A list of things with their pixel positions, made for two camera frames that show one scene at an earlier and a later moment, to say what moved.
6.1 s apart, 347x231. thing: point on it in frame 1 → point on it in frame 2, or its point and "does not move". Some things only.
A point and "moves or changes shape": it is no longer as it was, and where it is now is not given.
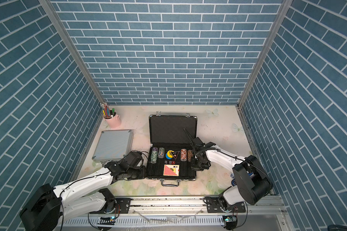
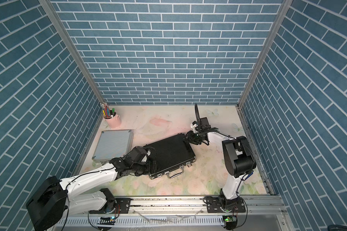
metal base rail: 183,213 does not move
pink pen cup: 113,119 does not move
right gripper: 193,166 → 190,135
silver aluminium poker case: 113,145 does not move
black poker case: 169,159 moves or changes shape
